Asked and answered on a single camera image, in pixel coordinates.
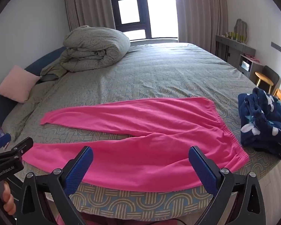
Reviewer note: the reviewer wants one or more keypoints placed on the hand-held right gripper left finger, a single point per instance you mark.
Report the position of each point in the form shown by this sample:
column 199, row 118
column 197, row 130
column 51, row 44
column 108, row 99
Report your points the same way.
column 79, row 168

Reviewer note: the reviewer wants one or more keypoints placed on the grey dresser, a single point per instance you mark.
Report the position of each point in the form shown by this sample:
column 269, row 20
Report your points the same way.
column 234, row 51

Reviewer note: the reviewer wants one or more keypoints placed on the folded patterned duvet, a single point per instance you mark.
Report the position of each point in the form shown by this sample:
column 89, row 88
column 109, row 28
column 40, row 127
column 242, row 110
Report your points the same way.
column 93, row 44

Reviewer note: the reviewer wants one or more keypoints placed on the pink pants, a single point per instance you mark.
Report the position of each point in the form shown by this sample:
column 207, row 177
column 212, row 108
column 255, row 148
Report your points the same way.
column 142, row 145

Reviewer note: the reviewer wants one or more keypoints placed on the grey chair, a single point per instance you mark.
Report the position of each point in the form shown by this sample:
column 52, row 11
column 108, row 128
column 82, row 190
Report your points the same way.
column 272, row 75

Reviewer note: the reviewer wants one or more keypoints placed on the navy blue headboard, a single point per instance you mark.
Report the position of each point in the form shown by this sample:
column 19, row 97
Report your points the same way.
column 44, row 58

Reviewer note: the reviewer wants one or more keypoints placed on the dark framed window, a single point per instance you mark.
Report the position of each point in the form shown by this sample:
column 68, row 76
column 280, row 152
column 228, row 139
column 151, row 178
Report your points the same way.
column 131, row 11

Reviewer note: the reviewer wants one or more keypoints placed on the round wooden stool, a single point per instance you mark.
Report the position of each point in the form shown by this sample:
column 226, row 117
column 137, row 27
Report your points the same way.
column 263, row 76

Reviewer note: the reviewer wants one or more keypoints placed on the dark wall switch plate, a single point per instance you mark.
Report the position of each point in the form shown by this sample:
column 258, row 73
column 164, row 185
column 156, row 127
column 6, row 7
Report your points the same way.
column 276, row 46

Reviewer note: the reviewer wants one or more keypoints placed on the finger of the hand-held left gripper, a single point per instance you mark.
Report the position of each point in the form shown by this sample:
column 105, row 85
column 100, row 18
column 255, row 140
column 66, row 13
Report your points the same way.
column 21, row 146
column 1, row 140

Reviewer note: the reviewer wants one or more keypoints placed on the wavy framed mirror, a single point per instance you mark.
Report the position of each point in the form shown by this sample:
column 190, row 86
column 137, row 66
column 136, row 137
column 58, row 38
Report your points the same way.
column 240, row 29

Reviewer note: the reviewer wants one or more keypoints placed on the stack of white books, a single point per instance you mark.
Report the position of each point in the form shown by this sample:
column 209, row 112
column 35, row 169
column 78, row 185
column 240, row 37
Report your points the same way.
column 245, row 66

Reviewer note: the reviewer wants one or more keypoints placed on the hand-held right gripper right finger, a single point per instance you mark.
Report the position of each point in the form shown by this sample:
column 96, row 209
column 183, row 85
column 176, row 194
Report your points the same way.
column 203, row 171

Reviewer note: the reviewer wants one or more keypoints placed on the beige curtain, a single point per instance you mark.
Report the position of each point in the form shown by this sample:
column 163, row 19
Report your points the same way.
column 201, row 9
column 91, row 4

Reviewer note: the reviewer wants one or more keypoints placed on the bed with patterned sheet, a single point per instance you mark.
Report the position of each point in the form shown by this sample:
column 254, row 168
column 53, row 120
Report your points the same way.
column 166, row 75

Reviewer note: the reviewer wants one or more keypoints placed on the person's left hand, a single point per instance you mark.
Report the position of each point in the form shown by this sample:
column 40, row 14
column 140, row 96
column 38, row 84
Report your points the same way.
column 9, row 201

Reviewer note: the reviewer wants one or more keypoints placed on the navy fleece garment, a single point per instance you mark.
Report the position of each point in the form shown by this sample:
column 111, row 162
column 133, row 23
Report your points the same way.
column 260, row 121

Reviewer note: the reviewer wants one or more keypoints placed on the pink pillow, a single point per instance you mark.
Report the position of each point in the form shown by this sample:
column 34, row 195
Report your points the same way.
column 16, row 84

